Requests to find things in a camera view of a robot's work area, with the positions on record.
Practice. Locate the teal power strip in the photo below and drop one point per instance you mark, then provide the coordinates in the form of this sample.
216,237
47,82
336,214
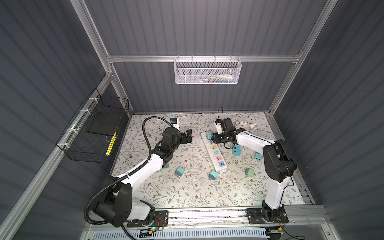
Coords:
236,150

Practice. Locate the teal plug adapter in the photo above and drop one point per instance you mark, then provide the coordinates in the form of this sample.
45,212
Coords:
258,156
209,136
213,175
180,171

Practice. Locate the items in white basket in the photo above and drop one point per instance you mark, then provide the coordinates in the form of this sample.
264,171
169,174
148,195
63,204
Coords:
226,79

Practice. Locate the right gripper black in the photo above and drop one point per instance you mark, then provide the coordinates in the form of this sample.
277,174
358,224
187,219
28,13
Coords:
215,138

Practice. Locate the black wire basket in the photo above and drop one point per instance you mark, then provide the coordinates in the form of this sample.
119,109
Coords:
87,138

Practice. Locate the long white power strip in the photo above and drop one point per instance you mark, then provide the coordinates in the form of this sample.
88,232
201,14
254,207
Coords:
215,154

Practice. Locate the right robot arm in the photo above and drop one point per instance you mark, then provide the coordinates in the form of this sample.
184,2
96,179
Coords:
278,162

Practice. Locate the white vented cover strip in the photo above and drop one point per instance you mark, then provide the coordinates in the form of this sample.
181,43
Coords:
203,233

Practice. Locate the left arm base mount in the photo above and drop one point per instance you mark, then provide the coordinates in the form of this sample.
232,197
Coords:
154,219

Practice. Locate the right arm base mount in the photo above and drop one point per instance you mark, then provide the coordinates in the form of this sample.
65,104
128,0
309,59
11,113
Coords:
266,216

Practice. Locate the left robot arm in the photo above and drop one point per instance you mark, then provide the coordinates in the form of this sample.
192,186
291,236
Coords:
114,203

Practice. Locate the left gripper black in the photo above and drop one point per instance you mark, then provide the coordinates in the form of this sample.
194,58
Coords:
183,140

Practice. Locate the white wire mesh basket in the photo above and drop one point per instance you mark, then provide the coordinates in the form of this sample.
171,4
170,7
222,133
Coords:
188,71

